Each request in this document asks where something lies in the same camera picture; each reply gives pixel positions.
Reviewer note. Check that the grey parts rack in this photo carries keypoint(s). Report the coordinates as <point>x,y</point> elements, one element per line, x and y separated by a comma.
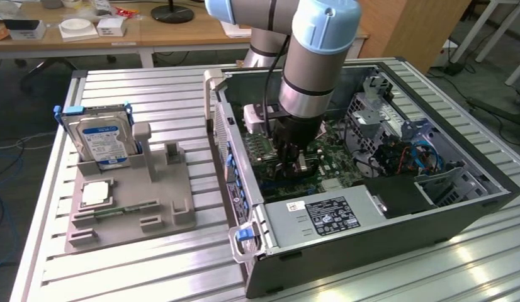
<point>158,188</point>

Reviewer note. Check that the small white labelled box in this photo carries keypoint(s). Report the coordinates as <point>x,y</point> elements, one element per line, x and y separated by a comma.
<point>113,27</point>

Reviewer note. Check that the white table frame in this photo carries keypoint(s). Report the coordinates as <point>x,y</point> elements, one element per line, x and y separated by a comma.
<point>496,31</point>

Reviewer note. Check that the red packet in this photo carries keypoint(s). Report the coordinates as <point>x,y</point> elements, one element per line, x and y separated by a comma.
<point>127,13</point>

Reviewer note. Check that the wooden cabinet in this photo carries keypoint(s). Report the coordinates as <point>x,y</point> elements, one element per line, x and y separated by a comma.
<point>411,31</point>

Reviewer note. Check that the black power adapter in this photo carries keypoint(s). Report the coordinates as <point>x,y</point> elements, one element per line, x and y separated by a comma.
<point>452,69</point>

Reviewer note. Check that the grey cup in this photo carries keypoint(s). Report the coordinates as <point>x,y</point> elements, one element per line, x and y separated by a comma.
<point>53,3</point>

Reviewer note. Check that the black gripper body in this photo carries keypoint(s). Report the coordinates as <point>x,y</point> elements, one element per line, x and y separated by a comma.
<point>297,129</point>

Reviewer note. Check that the low metal disk bay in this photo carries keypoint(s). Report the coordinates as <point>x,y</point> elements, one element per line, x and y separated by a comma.
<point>452,188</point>

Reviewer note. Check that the black and silver pc case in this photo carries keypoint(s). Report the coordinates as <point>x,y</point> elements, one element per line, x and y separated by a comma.
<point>369,261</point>

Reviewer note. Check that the wooden desk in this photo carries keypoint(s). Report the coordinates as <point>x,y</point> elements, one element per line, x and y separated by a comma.
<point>180,34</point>

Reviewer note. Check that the blue case latch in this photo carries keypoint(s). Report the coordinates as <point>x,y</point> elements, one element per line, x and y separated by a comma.
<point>242,235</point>

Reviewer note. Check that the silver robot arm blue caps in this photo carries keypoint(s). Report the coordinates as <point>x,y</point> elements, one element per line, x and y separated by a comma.
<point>315,63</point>

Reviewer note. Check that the white box with black top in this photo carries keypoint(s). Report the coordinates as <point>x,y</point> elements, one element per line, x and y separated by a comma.
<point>26,33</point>

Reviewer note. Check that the white round holder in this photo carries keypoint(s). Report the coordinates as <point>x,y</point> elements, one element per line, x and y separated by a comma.
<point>77,29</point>

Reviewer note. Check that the black floor stand base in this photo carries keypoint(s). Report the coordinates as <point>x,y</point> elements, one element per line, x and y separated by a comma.
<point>503,107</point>

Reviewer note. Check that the black chair base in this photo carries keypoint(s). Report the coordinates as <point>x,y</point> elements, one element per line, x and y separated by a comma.
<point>46,70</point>

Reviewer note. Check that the green motherboard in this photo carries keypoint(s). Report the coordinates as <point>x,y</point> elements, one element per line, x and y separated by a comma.
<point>340,157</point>

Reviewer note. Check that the silver chipset heatsink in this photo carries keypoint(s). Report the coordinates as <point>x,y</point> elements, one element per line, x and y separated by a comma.
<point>332,184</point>

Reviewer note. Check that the green ram stick on rack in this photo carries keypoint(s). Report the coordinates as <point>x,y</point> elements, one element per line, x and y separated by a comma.
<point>117,210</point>

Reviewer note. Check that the grey power supply unit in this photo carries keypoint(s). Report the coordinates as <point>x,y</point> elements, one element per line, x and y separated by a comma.
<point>293,226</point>

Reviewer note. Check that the hard disk in blue caddy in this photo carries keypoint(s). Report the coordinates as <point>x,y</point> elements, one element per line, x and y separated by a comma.
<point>102,141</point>

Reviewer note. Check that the tall metal disk bay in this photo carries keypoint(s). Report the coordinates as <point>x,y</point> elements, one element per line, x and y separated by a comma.
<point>369,119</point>

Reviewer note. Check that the white paper stack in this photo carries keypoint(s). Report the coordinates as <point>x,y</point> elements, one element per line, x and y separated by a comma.
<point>234,31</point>

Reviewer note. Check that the black plastic shroud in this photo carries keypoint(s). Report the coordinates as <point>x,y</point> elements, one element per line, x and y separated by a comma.
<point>399,195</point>

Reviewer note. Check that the black round lamp base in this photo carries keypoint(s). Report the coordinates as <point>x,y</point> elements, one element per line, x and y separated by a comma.
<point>173,14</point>

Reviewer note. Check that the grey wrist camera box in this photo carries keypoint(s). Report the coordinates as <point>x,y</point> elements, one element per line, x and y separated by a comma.
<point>256,118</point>

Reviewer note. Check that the silver cpu chip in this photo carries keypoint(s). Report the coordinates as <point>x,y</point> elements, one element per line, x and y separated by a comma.
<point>95,193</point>

